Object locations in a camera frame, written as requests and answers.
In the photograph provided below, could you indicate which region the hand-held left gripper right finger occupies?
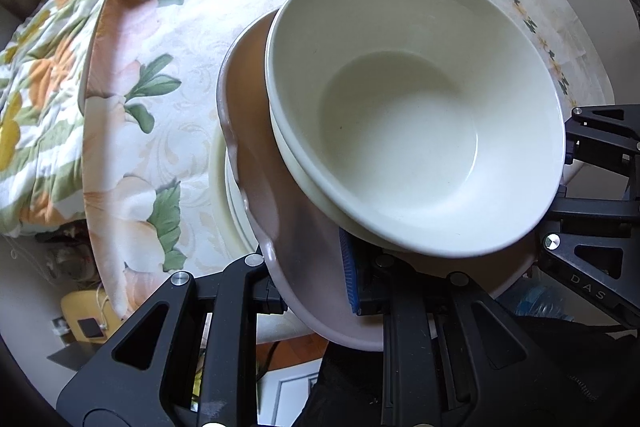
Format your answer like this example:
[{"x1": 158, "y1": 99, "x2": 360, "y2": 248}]
[{"x1": 339, "y1": 227, "x2": 586, "y2": 427}]

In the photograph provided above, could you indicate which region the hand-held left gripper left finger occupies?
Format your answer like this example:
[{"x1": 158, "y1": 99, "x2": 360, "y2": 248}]
[{"x1": 56, "y1": 254, "x2": 291, "y2": 427}]

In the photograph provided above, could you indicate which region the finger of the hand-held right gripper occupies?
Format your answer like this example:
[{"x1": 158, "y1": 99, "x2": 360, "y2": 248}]
[
  {"x1": 562, "y1": 104, "x2": 640, "y2": 170},
  {"x1": 537, "y1": 186, "x2": 640, "y2": 314}
]

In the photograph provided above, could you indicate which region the white plate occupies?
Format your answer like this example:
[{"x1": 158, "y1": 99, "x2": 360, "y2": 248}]
[{"x1": 225, "y1": 154, "x2": 261, "y2": 258}]

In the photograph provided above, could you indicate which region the cream bowl with duck print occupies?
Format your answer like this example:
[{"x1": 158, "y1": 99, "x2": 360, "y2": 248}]
[{"x1": 264, "y1": 0, "x2": 567, "y2": 255}]

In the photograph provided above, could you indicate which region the clear water bottle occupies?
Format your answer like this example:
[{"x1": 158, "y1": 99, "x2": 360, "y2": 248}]
[{"x1": 515, "y1": 282, "x2": 576, "y2": 320}]

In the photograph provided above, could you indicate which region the shallow cream bowl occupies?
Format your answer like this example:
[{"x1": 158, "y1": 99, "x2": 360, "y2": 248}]
[{"x1": 270, "y1": 104, "x2": 401, "y2": 253}]

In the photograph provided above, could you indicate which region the yellow stool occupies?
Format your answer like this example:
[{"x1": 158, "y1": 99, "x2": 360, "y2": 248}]
[{"x1": 60, "y1": 289, "x2": 126, "y2": 345}]

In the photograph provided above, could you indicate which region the grey flat board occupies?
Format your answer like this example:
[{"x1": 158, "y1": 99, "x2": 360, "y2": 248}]
[{"x1": 47, "y1": 341, "x2": 106, "y2": 370}]

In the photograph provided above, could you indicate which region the floral quilt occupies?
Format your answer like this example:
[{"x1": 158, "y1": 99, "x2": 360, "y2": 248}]
[{"x1": 0, "y1": 0, "x2": 421, "y2": 238}]

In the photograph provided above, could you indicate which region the cream plate with yellow ring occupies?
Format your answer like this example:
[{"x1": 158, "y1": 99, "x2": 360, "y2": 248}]
[{"x1": 209, "y1": 124, "x2": 251, "y2": 258}]

